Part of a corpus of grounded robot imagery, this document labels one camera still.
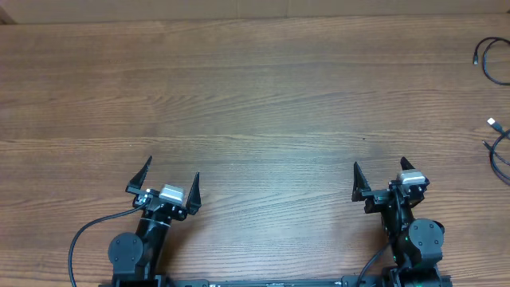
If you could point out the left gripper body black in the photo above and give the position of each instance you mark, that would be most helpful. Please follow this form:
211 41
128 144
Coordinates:
139 199

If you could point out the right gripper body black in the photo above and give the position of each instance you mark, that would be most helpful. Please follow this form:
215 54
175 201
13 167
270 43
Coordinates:
377 197

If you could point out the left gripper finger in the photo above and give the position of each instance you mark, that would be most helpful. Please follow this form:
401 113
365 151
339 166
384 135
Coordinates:
194 202
135 185

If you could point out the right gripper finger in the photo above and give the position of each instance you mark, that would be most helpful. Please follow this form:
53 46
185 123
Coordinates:
361 189
405 164

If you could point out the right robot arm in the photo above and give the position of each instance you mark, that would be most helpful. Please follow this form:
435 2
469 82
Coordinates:
415 243

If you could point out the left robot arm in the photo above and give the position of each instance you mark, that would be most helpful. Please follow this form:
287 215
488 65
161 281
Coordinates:
135 256

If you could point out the cardboard back panel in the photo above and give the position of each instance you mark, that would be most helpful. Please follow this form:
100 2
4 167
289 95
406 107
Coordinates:
78 11

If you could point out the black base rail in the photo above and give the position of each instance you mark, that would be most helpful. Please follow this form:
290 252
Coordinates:
345 281

